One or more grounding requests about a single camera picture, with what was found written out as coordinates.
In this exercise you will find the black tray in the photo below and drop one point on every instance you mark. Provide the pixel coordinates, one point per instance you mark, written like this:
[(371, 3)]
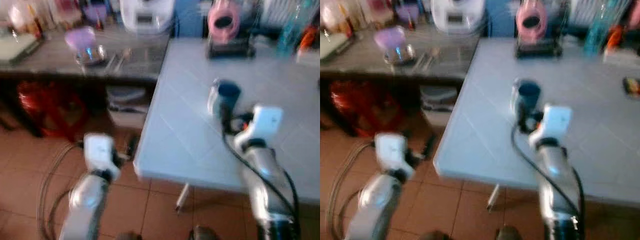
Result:
[(540, 49), (232, 49)]

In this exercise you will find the small dark packet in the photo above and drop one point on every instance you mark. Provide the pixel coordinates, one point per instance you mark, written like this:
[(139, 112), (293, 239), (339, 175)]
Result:
[(632, 87)]

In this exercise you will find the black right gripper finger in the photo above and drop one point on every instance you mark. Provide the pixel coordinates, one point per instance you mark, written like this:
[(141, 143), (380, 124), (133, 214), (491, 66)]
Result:
[(522, 109), (224, 110)]

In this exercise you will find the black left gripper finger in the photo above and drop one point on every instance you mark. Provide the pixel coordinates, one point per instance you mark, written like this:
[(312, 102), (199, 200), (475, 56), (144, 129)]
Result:
[(132, 146), (429, 145)]

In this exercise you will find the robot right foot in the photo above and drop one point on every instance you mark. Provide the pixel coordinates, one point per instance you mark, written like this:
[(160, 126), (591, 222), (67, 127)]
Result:
[(204, 233), (509, 233)]

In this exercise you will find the white table leg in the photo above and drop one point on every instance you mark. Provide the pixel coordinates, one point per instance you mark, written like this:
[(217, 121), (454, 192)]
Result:
[(182, 197), (493, 197)]

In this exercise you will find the steel bowl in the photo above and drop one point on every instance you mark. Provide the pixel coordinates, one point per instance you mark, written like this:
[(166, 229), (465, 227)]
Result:
[(400, 55), (91, 56)]

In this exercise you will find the orange packet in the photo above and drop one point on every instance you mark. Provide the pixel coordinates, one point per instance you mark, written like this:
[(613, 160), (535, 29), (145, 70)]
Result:
[(615, 37), (309, 37)]

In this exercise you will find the blue steel cup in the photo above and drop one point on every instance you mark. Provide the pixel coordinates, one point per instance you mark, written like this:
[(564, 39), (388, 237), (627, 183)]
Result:
[(229, 92), (530, 92)]

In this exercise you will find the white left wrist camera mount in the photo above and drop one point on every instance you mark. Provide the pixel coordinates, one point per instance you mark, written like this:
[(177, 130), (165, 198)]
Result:
[(392, 150), (99, 150)]

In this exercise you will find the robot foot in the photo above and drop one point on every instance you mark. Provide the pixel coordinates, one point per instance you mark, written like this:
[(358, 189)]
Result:
[(434, 236), (509, 233), (130, 236), (204, 233)]

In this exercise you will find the white rice cooker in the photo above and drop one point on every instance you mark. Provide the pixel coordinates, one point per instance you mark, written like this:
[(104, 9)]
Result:
[(147, 15), (457, 15)]

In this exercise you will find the red plastic stool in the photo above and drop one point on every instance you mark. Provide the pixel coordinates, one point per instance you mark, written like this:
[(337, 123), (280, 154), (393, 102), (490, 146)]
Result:
[(50, 107), (362, 107)]

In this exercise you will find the pale green board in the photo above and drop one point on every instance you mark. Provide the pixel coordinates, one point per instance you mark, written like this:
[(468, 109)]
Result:
[(17, 47), (332, 46)]

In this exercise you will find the steel spoon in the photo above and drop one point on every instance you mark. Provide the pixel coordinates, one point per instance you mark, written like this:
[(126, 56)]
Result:
[(429, 58)]

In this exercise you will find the pink plastic jug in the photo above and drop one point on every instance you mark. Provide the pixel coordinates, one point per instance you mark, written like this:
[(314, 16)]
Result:
[(531, 21), (223, 21)]

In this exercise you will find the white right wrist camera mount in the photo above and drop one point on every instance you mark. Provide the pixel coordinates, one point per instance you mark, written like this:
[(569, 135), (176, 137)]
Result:
[(265, 120), (556, 120)]

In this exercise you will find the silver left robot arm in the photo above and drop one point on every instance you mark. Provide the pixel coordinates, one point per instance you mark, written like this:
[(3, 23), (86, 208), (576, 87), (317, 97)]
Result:
[(87, 200), (375, 200)]

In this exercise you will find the teal plastic bottle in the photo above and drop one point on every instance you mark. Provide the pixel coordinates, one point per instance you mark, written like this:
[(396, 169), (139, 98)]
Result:
[(291, 27), (600, 25)]

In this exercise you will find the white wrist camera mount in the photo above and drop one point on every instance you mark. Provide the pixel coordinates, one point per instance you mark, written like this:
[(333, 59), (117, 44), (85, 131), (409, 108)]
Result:
[(265, 120), (556, 120), (99, 150), (392, 150)]

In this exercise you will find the purple container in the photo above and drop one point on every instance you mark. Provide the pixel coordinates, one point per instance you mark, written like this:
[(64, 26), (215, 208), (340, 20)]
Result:
[(95, 12), (407, 12)]

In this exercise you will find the white box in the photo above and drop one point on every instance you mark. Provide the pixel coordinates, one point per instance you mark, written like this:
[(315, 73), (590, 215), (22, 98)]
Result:
[(127, 107), (440, 106)]

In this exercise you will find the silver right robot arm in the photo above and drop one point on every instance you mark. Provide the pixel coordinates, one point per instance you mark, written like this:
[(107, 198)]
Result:
[(557, 175), (265, 175)]

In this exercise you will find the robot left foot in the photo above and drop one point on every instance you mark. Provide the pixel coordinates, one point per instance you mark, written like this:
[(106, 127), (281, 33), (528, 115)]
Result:
[(130, 236), (434, 236)]

